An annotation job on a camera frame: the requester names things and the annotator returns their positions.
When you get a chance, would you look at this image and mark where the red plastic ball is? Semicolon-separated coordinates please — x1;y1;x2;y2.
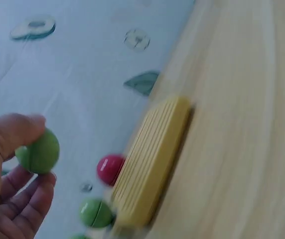
96;154;126;187

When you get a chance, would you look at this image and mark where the yellow ribbed block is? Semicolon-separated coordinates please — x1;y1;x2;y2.
111;95;192;229

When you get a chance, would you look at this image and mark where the green plastic ball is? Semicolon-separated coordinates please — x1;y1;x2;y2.
15;127;60;175
79;198;114;229
69;233;92;239

